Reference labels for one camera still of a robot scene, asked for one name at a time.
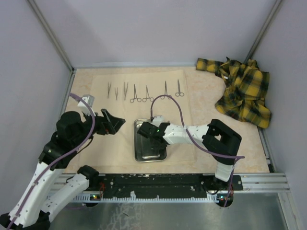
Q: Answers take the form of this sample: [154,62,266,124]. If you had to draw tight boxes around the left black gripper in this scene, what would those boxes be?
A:
[72,108,126,147]

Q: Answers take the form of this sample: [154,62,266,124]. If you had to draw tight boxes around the steel instrument tray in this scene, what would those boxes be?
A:
[133,118,167,162]

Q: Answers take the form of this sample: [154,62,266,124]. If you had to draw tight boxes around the short steel tweezers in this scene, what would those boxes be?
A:
[114,87,118,101]

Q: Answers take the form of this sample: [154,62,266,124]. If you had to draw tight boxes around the beige cloth wrap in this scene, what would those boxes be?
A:
[73,70,192,167]

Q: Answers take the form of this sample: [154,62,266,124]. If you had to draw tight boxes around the long steel tweezers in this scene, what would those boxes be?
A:
[124,82,129,100]

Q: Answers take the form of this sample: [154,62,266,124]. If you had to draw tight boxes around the steel clamp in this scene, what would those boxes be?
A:
[130,84,142,103]

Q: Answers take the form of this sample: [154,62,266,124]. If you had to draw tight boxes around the steel hemostat forceps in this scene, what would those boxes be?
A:
[142,85,154,103]

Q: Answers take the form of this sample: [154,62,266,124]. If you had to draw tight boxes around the steel surgical scissors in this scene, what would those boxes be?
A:
[175,80,185,97]

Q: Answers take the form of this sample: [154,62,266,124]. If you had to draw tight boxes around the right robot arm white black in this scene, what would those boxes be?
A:
[137,117,242,190]

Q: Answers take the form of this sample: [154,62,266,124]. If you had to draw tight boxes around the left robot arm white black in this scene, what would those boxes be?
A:
[0,109,126,230]

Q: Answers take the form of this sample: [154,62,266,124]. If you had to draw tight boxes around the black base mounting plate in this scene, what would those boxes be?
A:
[87,173,243,198]

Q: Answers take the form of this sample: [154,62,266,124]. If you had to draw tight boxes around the yellow plaid shirt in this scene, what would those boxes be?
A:
[196,58,272,128]

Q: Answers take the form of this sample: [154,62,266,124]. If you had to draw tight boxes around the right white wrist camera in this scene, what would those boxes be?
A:
[152,115,165,127]

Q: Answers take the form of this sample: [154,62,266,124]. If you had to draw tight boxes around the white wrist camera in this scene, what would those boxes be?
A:
[77,94,95,116]
[152,115,165,127]

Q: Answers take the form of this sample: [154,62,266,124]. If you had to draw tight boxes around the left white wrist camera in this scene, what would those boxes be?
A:
[77,94,95,116]

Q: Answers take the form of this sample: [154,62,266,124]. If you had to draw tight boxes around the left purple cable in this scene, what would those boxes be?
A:
[6,92,96,230]

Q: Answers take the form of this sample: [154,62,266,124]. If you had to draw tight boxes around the purple cable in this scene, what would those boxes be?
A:
[150,94,245,208]
[6,92,96,230]

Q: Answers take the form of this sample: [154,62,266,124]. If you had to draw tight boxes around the left aluminium corner post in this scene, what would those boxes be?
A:
[26,0,75,71]

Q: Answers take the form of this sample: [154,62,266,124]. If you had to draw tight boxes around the aluminium corner post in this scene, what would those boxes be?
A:
[244,0,284,64]
[26,0,75,71]

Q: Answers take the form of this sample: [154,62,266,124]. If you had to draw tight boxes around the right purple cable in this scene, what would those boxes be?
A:
[150,94,245,208]

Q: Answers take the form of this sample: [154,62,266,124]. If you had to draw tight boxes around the white slotted cable duct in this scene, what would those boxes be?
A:
[49,191,231,203]

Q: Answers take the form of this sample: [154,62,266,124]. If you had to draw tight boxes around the aluminium front rail frame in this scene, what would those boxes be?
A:
[28,172,291,192]

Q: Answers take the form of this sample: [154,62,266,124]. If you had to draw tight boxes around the right aluminium corner post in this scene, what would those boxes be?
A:
[244,0,284,64]

